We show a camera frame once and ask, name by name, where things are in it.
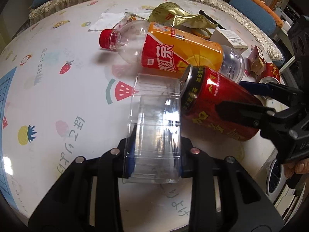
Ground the large red drink can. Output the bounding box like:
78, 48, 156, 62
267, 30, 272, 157
259, 63, 281, 84

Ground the red cigarette box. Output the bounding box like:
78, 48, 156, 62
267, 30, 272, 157
248, 46, 265, 76

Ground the clear plastic cup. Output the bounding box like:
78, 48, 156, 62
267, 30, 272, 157
123, 73, 181, 184

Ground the small red drink can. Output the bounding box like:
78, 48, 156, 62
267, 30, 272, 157
180, 65, 262, 141

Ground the white cardboard medicine box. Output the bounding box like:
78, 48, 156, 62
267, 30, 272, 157
210, 28, 248, 49

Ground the orange label plastic bottle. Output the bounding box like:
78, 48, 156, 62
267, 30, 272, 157
99, 20, 244, 83

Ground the gold foil snack bag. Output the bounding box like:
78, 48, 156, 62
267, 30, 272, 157
148, 2, 218, 40

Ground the white tissue paper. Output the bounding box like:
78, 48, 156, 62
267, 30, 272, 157
88, 13, 125, 32

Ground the clear snack wrapper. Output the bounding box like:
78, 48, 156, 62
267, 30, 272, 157
113, 12, 144, 29

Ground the person's right hand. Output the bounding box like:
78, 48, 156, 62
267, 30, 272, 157
283, 158, 309, 179

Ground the black phone holder stick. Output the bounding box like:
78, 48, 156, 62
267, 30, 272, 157
199, 10, 216, 24

